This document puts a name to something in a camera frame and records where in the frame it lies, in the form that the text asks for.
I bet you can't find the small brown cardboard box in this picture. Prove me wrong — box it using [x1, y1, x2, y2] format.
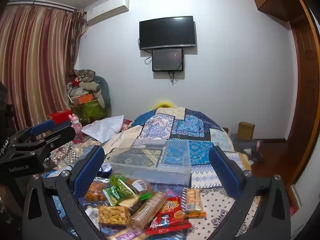
[237, 122, 255, 140]

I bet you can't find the orange-ended cracker packet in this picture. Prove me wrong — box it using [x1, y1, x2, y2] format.
[184, 187, 207, 218]

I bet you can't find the dark grey cushion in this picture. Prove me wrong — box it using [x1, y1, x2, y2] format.
[95, 76, 112, 115]

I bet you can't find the white barcode snack packet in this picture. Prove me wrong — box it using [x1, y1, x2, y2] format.
[84, 206, 100, 228]

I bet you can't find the golden puffed snack packet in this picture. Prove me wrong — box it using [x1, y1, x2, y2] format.
[97, 205, 132, 227]

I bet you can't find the small black wall monitor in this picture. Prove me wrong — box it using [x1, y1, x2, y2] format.
[152, 48, 185, 72]

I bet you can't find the clear plastic storage container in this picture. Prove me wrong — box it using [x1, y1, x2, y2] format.
[106, 138, 192, 187]

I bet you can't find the green jelly cup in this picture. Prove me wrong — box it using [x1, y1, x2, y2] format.
[109, 173, 129, 187]

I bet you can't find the white curtain rail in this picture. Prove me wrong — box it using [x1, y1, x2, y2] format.
[6, 0, 75, 11]

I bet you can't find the white pillow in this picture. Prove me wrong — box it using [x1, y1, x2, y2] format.
[81, 115, 125, 142]

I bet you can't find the long tan biscuit packet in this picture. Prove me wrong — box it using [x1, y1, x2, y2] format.
[130, 191, 167, 230]

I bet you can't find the patchwork blue blanket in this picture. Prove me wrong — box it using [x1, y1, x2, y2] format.
[44, 106, 262, 240]

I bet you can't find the orange fried cube snack bag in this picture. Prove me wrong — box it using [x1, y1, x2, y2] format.
[85, 180, 107, 202]

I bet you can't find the red box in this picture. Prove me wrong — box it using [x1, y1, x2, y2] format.
[47, 109, 72, 125]

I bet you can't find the orange cardboard box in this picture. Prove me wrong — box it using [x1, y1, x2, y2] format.
[70, 94, 95, 105]

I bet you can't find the green box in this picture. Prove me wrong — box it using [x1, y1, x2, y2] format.
[71, 99, 104, 124]

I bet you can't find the yellow round object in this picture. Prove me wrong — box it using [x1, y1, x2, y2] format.
[153, 101, 175, 109]

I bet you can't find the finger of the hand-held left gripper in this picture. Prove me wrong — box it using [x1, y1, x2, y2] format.
[14, 120, 76, 153]
[7, 119, 57, 143]

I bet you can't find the grey cloth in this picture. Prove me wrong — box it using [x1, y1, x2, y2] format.
[229, 133, 263, 155]

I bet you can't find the camouflage cloth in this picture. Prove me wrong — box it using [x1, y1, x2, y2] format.
[74, 69, 96, 83]

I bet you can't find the brown wooden door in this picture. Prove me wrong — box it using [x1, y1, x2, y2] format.
[285, 0, 320, 188]

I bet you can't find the red snack packet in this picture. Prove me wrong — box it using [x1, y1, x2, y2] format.
[145, 196, 192, 235]

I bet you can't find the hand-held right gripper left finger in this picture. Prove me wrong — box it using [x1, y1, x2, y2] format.
[22, 145, 105, 240]

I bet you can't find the blue white snack wrapper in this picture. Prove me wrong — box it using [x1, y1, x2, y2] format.
[98, 162, 113, 178]

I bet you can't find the pink toy figure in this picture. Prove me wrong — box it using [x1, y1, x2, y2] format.
[69, 114, 82, 133]

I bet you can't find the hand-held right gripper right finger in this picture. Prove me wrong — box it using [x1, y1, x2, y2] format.
[209, 145, 292, 240]

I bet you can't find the white air conditioner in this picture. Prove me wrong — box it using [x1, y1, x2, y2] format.
[84, 0, 130, 27]

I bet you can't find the black wall television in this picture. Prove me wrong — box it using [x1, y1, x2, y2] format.
[139, 16, 196, 51]

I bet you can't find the grey beige plush toy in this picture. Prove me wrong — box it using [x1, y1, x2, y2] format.
[80, 80, 105, 109]

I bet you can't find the green snack packet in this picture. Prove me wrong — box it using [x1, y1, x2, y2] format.
[103, 180, 139, 207]

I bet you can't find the striped brown curtain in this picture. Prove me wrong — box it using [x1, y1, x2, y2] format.
[0, 1, 87, 135]

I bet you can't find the purple snack packet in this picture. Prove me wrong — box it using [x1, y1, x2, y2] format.
[100, 227, 147, 240]

